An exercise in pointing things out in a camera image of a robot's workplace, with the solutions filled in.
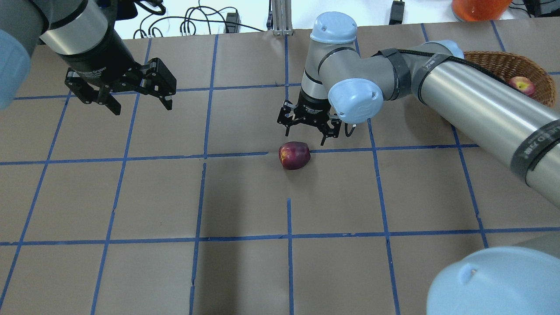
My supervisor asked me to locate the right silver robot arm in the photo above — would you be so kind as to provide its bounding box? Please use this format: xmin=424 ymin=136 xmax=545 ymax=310
xmin=277 ymin=12 xmax=560 ymax=315

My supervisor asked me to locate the orange bucket with lid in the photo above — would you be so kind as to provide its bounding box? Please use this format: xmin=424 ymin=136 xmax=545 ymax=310
xmin=451 ymin=0 xmax=512 ymax=21

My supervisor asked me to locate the red yellow apple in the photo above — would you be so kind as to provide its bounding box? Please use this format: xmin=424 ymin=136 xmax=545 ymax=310
xmin=507 ymin=76 xmax=536 ymax=97

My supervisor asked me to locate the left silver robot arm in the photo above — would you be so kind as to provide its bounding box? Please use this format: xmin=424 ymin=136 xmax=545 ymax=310
xmin=0 ymin=0 xmax=177 ymax=116

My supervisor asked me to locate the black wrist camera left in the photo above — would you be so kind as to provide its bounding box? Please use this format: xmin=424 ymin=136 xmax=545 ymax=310
xmin=95 ymin=0 xmax=166 ymax=22

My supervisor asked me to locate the dark red apple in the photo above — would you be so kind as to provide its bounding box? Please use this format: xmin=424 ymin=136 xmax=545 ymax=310
xmin=278 ymin=141 xmax=311 ymax=170

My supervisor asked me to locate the aluminium frame post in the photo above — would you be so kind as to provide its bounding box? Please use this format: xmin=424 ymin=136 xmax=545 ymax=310
xmin=267 ymin=0 xmax=293 ymax=36

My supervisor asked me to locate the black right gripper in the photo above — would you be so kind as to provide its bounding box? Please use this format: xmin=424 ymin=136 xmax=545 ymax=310
xmin=277 ymin=90 xmax=342 ymax=146

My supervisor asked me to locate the woven wicker basket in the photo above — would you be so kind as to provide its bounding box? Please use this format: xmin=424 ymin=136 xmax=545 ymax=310
xmin=464 ymin=51 xmax=558 ymax=108

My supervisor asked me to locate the black power adapter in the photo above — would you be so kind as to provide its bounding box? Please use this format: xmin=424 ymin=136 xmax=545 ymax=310
xmin=388 ymin=0 xmax=405 ymax=25

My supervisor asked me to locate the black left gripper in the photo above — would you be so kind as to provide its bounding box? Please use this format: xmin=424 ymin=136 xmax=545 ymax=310
xmin=61 ymin=31 xmax=177 ymax=116

